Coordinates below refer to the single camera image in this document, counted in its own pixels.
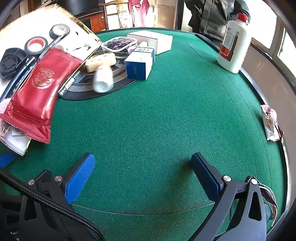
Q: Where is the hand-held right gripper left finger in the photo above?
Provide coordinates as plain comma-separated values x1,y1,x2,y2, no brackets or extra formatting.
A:
18,152,96,241

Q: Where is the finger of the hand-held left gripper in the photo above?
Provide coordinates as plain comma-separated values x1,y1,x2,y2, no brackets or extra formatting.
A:
0,152,18,168

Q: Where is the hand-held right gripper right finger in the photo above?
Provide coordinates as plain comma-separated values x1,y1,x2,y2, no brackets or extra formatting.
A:
191,152,267,241

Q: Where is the red foil pouch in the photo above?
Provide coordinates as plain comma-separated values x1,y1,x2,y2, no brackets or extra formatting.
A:
0,47,84,144

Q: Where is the clear printed pencil case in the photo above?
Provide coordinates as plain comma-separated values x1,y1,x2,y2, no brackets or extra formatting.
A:
101,36,139,58

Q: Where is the gold-rimmed cardboard box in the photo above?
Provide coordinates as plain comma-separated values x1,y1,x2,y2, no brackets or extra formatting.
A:
0,3,103,156

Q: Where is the white cardboard box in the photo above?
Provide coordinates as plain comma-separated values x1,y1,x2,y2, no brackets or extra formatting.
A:
127,30,173,55

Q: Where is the red white snack packet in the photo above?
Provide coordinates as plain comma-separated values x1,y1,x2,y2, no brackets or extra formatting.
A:
260,104,284,142

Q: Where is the blue white pen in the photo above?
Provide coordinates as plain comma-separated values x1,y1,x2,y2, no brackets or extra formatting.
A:
58,71,80,96

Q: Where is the small white pill bottle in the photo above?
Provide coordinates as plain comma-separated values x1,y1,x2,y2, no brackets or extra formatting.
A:
93,65,114,93

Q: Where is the round table control panel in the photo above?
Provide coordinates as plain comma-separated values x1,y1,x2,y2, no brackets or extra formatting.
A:
59,46,139,101

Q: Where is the black tape roll red core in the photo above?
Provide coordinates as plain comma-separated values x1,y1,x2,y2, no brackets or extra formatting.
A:
24,37,48,56

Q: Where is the blue white small box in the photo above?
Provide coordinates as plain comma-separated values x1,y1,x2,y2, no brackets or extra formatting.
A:
124,46,155,80

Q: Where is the large white bottle red cap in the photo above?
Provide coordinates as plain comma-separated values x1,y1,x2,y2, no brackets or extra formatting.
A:
217,13,252,74

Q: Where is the silver pen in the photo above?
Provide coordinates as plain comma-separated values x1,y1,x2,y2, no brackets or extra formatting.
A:
38,31,70,59

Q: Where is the brown wooden cabinet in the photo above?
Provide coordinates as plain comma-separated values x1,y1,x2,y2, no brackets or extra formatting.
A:
75,9,108,33

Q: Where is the window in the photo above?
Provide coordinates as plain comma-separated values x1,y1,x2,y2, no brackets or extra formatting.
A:
251,11,296,65

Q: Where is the wooden chair round emblem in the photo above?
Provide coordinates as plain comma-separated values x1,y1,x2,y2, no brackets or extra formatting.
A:
98,0,130,30

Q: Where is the red hanging cloth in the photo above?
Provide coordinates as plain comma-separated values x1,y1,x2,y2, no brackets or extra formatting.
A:
128,0,149,28

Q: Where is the black braided cable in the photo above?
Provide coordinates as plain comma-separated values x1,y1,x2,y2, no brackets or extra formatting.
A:
0,168,105,241

